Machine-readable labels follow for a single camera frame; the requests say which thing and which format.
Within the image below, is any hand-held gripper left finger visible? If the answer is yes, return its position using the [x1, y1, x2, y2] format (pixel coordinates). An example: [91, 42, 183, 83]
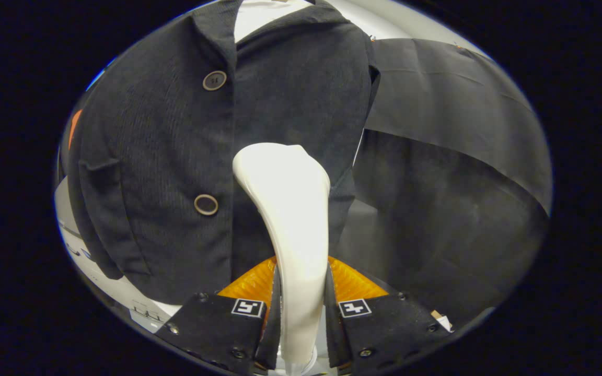
[156, 256, 282, 374]

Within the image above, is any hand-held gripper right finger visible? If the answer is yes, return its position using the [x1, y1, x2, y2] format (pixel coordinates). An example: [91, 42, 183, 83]
[325, 256, 450, 374]

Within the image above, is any white garment steamer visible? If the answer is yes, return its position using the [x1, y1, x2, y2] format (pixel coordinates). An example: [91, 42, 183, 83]
[233, 143, 331, 374]

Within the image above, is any black button jacket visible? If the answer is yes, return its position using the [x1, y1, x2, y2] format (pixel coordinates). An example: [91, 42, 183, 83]
[67, 0, 381, 306]

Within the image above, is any brown cardboard box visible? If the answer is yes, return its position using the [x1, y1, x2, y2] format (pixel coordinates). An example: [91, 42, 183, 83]
[431, 310, 454, 333]

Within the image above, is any grey drawer cabinet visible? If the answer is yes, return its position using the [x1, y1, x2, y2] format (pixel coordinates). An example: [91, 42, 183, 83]
[54, 178, 176, 335]

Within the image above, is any black backdrop cloth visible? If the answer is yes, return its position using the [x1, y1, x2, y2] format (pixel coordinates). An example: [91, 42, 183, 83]
[60, 37, 552, 330]

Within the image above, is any white mannequin torso stand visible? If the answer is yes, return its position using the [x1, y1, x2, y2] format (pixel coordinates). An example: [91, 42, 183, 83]
[154, 0, 315, 317]

